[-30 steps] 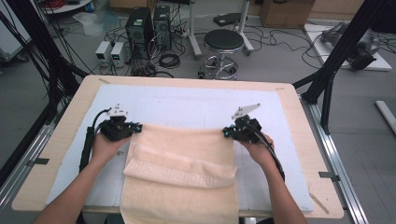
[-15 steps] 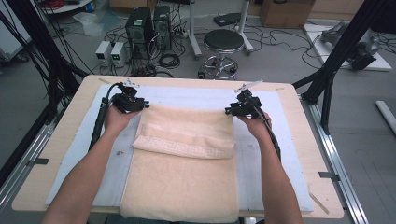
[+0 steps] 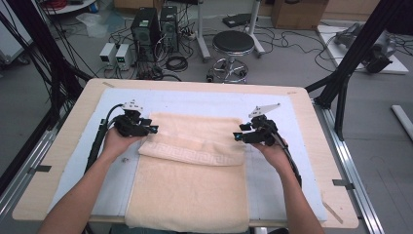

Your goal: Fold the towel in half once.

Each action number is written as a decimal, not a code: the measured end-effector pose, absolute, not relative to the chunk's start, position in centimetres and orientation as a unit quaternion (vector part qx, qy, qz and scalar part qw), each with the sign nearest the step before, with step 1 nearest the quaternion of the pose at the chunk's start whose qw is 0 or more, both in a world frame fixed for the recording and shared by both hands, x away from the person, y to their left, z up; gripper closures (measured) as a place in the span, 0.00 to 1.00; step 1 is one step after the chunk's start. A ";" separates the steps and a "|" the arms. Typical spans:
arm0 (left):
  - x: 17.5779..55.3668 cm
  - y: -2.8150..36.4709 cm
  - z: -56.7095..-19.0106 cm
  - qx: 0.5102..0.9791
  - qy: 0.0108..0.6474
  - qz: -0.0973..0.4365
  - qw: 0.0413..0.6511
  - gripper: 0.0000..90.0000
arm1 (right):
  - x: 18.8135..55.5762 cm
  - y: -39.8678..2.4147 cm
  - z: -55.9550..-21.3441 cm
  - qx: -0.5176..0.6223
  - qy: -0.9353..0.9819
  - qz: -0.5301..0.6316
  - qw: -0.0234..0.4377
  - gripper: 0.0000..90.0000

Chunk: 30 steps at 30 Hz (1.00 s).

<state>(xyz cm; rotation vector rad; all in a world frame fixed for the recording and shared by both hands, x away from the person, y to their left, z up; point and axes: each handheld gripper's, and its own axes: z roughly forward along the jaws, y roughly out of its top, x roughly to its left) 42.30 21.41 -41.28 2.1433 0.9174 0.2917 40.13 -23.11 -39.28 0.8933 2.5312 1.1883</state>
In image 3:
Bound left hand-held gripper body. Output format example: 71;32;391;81
112;99;152;137

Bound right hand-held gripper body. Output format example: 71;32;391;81
241;102;282;147

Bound cream towel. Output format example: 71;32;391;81
124;111;250;234

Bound person's left hand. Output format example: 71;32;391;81
101;126;144;161

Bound person's right hand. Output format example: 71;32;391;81
252;137;290;173

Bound white foam mat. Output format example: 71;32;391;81
48;88;328;222

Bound white power supply unit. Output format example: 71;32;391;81
114;43;136;71
98;42;118;65

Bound black round stool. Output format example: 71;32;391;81
206;30;256;84

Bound large black computer tower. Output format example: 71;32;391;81
130;7;162;63

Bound slim black computer tower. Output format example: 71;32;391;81
160;5;180;54

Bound white desk leg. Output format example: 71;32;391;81
194;0;212;63
244;0;267;59

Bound clear plastic bag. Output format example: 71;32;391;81
75;12;127;39

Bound black flat device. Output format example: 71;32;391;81
221;13;253;29

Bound thin wooden strip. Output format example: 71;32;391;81
321;200;345;225

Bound cardboard box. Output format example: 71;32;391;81
270;0;330;31

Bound white board with robot parts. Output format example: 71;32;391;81
316;21;410;75

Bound round white table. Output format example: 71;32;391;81
41;0;98;16

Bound white tube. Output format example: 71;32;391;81
391;104;413;142

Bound white panel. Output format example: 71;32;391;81
0;9;34;65

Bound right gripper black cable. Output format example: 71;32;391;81
270;131;303;188

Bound coil of black cable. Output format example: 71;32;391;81
165;55;190;73

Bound aluminium rail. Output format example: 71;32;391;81
312;98;386;234
0;106;67;222

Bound black frame with cables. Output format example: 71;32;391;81
5;0;94;131

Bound black metal frame post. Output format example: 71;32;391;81
305;0;413;141

